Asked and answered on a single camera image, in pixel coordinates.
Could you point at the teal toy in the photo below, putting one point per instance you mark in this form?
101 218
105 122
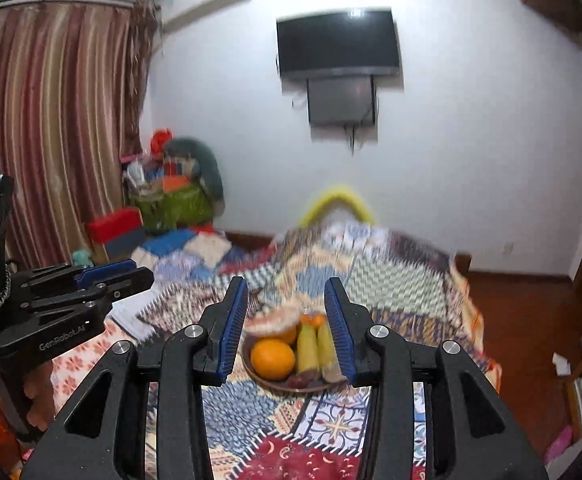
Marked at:
82 257

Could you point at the large orange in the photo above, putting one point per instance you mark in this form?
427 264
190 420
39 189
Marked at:
272 359

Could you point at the red topped stool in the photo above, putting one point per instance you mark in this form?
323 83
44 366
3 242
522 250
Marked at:
113 225

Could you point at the small mandarin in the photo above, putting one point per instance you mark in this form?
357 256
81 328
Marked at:
313 319
288 336

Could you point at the pink slippers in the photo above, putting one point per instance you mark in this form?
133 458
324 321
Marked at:
561 442

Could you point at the white air conditioner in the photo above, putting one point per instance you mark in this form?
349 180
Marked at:
201 7

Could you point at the wall socket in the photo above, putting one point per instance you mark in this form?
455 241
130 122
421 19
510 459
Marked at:
509 248

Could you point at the yellow fluffy chair back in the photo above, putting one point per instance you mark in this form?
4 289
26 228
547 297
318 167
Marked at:
338 192

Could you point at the black wall television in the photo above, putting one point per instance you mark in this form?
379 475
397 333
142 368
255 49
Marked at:
338 42

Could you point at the dark red grape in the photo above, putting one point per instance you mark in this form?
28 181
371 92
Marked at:
296 380

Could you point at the white curtain rail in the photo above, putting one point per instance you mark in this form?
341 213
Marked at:
61 1

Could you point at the patchwork printed tablecloth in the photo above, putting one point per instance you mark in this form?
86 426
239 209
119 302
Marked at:
396 280

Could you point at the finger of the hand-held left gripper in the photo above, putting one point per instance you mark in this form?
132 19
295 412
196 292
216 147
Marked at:
131 285
106 271

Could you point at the orange box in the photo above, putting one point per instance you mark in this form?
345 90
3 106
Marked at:
177 183

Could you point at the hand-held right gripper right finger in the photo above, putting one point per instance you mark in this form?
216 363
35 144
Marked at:
341 330

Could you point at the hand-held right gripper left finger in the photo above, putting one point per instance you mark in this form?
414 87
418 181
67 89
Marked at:
233 330

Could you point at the white paper box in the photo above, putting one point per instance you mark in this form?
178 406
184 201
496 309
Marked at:
562 364

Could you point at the striped brown curtain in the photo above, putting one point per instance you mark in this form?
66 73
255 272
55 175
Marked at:
46 110

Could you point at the wooden chair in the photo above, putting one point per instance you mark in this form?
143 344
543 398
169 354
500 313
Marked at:
462 264

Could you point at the purple plate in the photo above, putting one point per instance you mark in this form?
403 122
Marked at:
276 386

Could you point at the grey plush toy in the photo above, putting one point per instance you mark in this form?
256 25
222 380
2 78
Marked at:
208 165

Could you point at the green box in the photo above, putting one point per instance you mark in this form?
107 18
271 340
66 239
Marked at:
176 207

